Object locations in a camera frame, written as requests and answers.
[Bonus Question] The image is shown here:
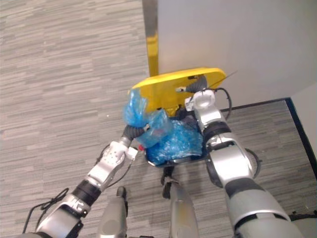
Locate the silver left robot leg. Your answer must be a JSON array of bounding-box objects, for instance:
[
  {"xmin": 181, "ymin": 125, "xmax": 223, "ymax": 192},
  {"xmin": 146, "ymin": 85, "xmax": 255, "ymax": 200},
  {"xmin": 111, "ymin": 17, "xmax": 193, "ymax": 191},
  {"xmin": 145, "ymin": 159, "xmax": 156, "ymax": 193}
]
[{"xmin": 98, "ymin": 186, "xmax": 130, "ymax": 238}]

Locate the dark baseboard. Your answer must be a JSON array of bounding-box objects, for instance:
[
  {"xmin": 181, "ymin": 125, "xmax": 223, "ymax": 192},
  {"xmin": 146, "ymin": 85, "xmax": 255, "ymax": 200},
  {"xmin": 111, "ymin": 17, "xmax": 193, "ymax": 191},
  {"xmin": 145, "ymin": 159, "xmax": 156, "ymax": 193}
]
[{"xmin": 219, "ymin": 97, "xmax": 317, "ymax": 161}]

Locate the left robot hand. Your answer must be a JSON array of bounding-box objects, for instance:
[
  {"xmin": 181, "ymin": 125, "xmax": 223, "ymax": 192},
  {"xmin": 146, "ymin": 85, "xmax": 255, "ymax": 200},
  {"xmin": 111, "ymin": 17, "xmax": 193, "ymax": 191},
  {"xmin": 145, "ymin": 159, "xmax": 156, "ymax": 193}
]
[{"xmin": 123, "ymin": 123, "xmax": 152, "ymax": 146}]

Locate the silver yellow wall corner trim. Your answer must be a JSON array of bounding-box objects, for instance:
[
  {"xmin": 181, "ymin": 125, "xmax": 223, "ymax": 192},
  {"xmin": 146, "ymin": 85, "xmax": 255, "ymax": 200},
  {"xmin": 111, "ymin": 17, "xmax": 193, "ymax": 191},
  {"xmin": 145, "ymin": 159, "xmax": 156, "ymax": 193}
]
[{"xmin": 142, "ymin": 0, "xmax": 159, "ymax": 77}]

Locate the blue trash can liner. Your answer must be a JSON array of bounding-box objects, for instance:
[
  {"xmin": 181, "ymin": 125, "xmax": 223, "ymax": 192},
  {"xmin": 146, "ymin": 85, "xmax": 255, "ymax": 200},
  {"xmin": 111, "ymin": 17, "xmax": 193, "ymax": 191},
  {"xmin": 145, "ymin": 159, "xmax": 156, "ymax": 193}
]
[{"xmin": 146, "ymin": 118, "xmax": 204, "ymax": 165}]

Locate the yellow trash can lid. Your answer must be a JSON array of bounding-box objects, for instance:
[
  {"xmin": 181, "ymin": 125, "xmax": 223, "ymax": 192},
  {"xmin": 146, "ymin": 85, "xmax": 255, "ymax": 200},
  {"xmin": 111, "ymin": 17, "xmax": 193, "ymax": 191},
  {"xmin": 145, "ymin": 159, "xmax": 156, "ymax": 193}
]
[{"xmin": 130, "ymin": 67, "xmax": 227, "ymax": 112}]

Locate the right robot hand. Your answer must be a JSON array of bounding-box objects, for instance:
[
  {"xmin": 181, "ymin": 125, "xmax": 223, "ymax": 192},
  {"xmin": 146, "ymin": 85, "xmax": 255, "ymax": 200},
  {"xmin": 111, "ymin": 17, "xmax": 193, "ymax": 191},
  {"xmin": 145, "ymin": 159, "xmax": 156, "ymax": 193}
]
[{"xmin": 175, "ymin": 75, "xmax": 209, "ymax": 93}]

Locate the silver right robot leg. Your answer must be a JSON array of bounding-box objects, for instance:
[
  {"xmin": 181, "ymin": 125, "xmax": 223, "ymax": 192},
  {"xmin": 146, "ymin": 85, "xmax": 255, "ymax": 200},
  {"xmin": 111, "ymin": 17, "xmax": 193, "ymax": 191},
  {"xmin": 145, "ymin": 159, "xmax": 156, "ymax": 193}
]
[{"xmin": 161, "ymin": 177, "xmax": 199, "ymax": 238}]

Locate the packed blue rubbish bag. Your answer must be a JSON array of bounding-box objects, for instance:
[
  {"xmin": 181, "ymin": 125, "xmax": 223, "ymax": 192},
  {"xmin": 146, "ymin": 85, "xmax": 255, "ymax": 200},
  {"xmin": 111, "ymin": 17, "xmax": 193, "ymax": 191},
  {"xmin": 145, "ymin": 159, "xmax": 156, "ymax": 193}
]
[{"xmin": 121, "ymin": 89, "xmax": 174, "ymax": 147}]

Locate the silver robot leg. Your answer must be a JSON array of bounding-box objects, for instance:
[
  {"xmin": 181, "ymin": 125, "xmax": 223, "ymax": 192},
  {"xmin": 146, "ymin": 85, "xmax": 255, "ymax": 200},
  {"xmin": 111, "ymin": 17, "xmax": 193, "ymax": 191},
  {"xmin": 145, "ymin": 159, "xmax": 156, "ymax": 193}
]
[
  {"xmin": 98, "ymin": 186, "xmax": 130, "ymax": 238},
  {"xmin": 161, "ymin": 177, "xmax": 199, "ymax": 238}
]

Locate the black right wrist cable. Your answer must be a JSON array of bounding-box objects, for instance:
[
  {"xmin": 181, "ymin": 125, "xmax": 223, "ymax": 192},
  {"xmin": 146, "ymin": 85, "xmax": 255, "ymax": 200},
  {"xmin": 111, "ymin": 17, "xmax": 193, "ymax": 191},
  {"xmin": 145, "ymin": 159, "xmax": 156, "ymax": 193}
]
[{"xmin": 214, "ymin": 87, "xmax": 234, "ymax": 120}]

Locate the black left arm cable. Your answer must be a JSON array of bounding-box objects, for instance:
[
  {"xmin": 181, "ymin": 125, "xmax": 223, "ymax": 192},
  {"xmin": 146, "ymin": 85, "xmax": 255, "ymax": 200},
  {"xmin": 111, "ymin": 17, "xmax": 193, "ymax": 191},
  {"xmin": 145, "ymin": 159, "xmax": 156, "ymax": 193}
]
[{"xmin": 23, "ymin": 187, "xmax": 70, "ymax": 234}]

